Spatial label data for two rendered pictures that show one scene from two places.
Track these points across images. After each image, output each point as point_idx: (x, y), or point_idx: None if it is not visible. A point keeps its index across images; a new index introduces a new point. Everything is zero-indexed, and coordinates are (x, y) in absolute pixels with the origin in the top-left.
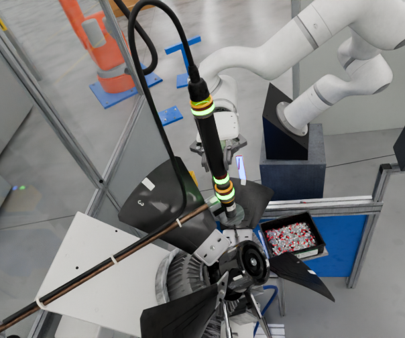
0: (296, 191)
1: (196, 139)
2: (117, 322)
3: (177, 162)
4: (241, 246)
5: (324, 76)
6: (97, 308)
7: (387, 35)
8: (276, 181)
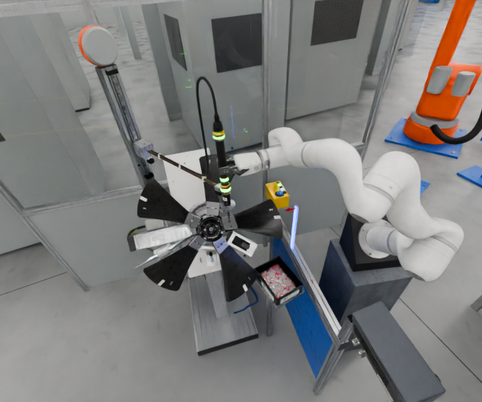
0: (337, 285)
1: None
2: (173, 192)
3: None
4: (214, 218)
5: None
6: (174, 181)
7: (345, 199)
8: (332, 262)
